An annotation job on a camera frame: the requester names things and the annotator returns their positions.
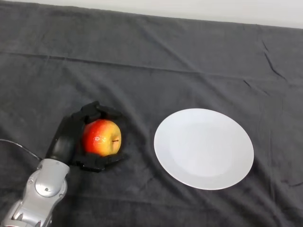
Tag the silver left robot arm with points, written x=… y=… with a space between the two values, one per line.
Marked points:
x=39 y=194

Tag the black cloth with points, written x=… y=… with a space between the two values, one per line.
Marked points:
x=151 y=78

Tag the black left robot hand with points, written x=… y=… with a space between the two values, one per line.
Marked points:
x=67 y=137

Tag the red yellow apple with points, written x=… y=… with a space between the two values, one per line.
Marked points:
x=101 y=138

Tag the white round plate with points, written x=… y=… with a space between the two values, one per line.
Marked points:
x=203 y=149

